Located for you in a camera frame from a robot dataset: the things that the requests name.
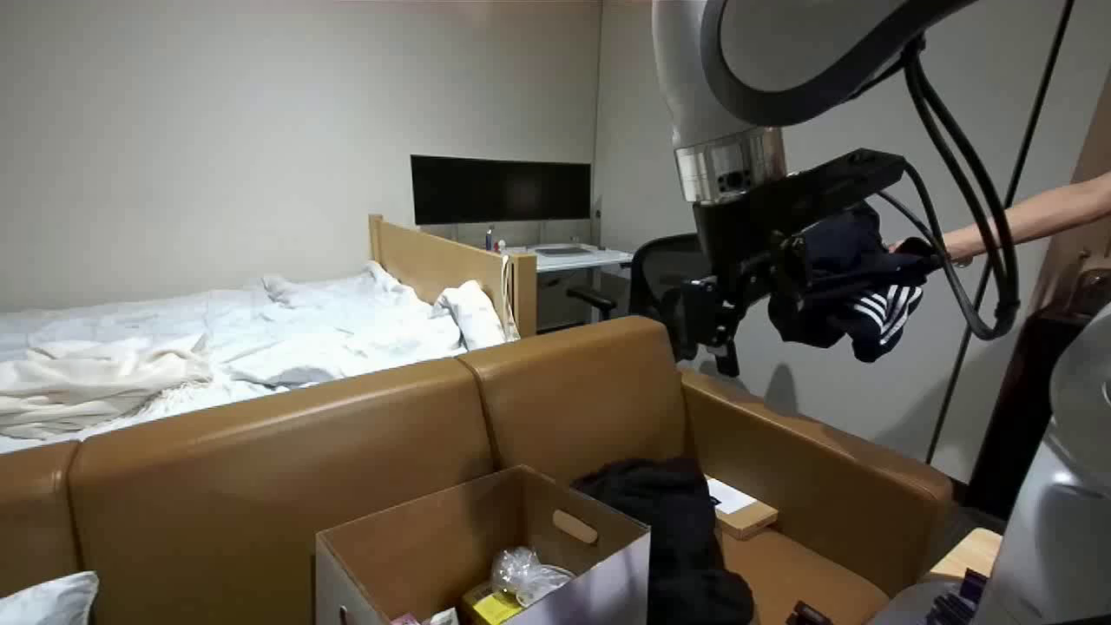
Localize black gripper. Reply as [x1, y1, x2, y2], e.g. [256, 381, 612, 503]
[691, 186, 815, 377]

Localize black trousers with white stripes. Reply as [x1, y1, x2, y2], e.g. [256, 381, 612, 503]
[766, 204, 944, 366]

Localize person's bare forearm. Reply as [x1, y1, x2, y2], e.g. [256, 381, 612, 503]
[941, 170, 1111, 264]

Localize brown cardboard box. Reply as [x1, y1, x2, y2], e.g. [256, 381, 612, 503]
[312, 460, 654, 625]

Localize person's hand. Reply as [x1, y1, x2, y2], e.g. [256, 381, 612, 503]
[888, 227, 974, 271]

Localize black office chair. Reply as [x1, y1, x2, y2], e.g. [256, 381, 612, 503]
[565, 232, 713, 352]

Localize white desk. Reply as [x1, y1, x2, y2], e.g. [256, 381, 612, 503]
[507, 239, 638, 332]

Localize paper on wooden board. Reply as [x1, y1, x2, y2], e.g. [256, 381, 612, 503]
[701, 471, 783, 541]

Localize light wooden block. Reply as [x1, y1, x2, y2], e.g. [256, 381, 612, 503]
[928, 525, 1006, 583]

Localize clear plastic bag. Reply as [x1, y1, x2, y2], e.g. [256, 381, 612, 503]
[489, 546, 580, 610]

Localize yellow packet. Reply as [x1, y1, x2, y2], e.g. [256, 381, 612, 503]
[465, 588, 529, 625]

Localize white rumpled bedding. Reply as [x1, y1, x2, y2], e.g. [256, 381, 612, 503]
[0, 261, 513, 457]

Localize brown leather sofa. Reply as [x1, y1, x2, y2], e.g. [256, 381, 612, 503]
[0, 312, 956, 625]

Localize white pillow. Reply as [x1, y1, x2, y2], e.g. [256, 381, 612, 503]
[0, 567, 104, 625]

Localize thin black hanging cable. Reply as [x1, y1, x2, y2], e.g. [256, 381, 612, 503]
[919, 0, 1081, 465]

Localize black wall monitor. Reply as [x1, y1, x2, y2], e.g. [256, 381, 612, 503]
[409, 151, 598, 228]

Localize light wooden bed frame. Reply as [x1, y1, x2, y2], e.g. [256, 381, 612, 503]
[366, 212, 541, 340]

